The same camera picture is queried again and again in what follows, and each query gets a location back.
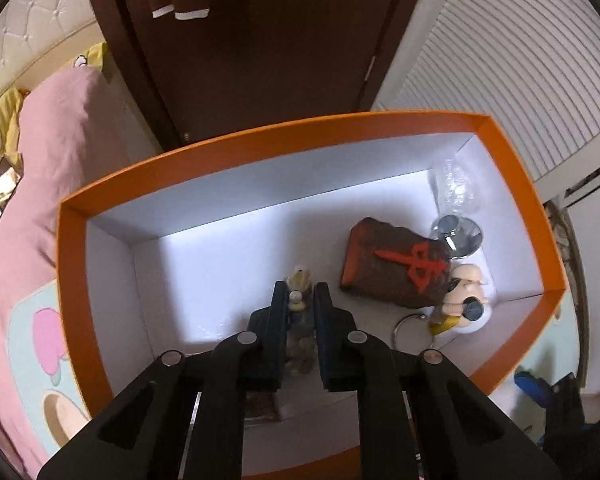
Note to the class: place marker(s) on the white louvered wardrobe door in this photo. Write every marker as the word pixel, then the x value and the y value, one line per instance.
pixel 520 60

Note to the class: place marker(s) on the cream round-headed toy figure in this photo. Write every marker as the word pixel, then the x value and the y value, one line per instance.
pixel 467 277

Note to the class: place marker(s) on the cartoon printed lap table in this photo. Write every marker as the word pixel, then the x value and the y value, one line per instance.
pixel 30 310

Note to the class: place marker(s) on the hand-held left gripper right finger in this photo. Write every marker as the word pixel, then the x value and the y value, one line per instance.
pixel 322 325

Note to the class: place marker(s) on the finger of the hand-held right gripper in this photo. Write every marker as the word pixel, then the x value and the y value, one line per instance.
pixel 530 387

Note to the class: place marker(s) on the clear plastic cup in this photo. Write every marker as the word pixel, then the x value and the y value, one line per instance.
pixel 455 185

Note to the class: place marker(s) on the smartphone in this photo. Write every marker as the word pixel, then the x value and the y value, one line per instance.
pixel 0 190

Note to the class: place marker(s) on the brown pouch with red symbol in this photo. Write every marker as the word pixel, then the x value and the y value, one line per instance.
pixel 372 237

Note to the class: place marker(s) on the small yellow duck toy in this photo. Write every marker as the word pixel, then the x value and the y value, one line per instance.
pixel 300 280

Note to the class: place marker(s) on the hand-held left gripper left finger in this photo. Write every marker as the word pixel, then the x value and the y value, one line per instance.
pixel 280 320

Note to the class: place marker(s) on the cream tufted headboard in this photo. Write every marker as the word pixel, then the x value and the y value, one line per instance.
pixel 35 5

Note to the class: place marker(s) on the pink blanket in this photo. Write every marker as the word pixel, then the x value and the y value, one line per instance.
pixel 65 125

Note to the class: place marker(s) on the orange cardboard box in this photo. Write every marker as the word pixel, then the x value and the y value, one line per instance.
pixel 280 127

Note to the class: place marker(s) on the dark brown wooden door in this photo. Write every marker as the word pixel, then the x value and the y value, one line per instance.
pixel 280 50

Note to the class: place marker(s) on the yellow cartoon pillow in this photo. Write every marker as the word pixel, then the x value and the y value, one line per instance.
pixel 2 110

